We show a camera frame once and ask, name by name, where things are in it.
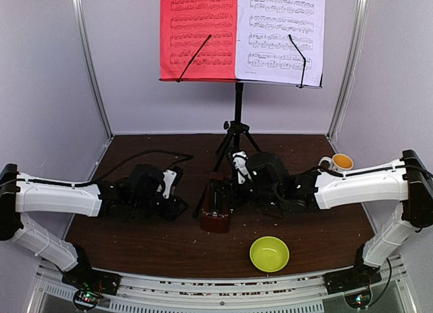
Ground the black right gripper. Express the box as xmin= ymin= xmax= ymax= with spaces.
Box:
xmin=214 ymin=176 xmax=281 ymax=208

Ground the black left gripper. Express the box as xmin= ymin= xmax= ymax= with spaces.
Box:
xmin=131 ymin=193 xmax=188 ymax=221

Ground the wooden metronome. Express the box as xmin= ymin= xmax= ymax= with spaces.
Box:
xmin=200 ymin=172 xmax=234 ymax=234

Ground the black perforated music stand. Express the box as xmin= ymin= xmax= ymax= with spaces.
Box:
xmin=157 ymin=72 xmax=325 ymax=219

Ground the white sheet music paper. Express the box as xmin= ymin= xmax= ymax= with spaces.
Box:
xmin=235 ymin=0 xmax=325 ymax=88

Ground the red sheet music paper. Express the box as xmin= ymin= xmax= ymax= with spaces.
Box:
xmin=160 ymin=0 xmax=237 ymax=82

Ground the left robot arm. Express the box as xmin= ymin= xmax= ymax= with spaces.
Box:
xmin=1 ymin=164 xmax=188 ymax=289

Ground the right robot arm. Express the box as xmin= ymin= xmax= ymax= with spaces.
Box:
xmin=228 ymin=150 xmax=432 ymax=287

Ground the green bowl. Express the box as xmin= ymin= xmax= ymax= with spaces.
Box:
xmin=249 ymin=236 xmax=290 ymax=273

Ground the white patterned mug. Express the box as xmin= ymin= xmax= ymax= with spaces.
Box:
xmin=318 ymin=153 xmax=354 ymax=172

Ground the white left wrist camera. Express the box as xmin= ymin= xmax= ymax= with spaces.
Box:
xmin=157 ymin=166 xmax=183 ymax=199

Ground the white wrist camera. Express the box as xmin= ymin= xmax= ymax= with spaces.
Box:
xmin=227 ymin=147 xmax=252 ymax=185
xmin=157 ymin=166 xmax=183 ymax=199

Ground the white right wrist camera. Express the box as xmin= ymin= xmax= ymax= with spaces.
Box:
xmin=227 ymin=147 xmax=252 ymax=185

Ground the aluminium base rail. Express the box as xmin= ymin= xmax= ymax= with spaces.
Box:
xmin=33 ymin=255 xmax=417 ymax=313

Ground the right aluminium frame post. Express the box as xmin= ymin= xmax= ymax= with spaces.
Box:
xmin=327 ymin=0 xmax=369 ymax=145

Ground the aluminium frame post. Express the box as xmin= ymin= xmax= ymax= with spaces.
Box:
xmin=327 ymin=0 xmax=369 ymax=145
xmin=72 ymin=0 xmax=114 ymax=139

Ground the left aluminium frame post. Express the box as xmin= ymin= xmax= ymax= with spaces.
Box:
xmin=72 ymin=0 xmax=114 ymax=139

